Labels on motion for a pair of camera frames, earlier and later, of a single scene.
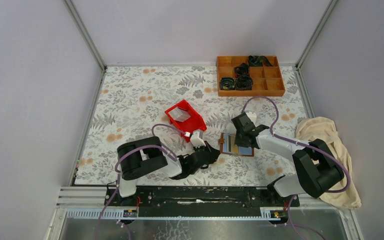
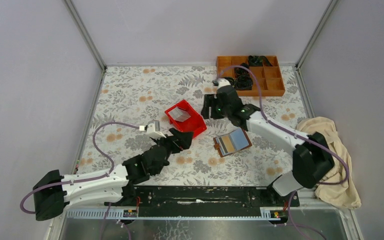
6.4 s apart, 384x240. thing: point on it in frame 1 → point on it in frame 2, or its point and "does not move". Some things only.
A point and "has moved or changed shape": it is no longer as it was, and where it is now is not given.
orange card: (234, 149) → (226, 142)
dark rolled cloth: (244, 83) does not move
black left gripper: (213, 154) → (183, 141)
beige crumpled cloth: (324, 129) does not move
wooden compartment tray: (268, 81) does not move
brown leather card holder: (227, 144) has moved or changed shape
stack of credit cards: (179, 114) does not move
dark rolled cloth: (258, 60) does not move
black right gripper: (238, 142) → (209, 100)
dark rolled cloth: (242, 69) does not move
